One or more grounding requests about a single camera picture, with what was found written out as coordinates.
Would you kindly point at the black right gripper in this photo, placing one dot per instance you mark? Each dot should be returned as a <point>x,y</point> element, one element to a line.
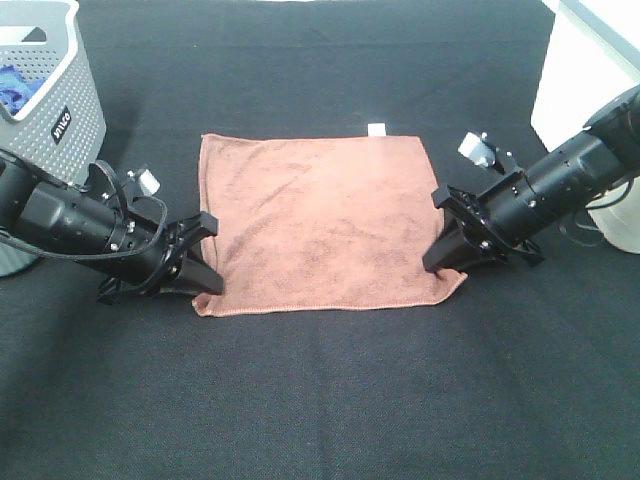
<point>492,226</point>

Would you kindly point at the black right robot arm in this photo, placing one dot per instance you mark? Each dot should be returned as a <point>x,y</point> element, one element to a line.
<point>570,177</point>

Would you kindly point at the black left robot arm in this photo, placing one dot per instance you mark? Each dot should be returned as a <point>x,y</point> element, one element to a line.
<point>109,225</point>

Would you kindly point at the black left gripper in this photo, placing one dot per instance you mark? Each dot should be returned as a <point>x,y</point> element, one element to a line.
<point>144,256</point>

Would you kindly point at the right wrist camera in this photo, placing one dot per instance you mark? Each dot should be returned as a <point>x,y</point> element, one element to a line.
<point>477,150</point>

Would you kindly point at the blue cloth in basket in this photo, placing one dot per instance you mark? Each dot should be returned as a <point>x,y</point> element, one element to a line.
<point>16,91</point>

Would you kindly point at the white plastic bin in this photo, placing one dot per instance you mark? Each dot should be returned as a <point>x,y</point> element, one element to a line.
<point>590,81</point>

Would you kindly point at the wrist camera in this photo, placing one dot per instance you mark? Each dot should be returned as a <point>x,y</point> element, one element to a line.
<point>477,150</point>
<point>145,181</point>

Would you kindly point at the grey perforated laundry basket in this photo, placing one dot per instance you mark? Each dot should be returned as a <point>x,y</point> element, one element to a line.
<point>61,127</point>

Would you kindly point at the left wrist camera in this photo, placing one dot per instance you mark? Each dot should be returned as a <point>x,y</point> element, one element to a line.
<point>145,181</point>

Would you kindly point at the brown microfibre towel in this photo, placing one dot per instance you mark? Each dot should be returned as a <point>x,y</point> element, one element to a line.
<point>317,224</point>

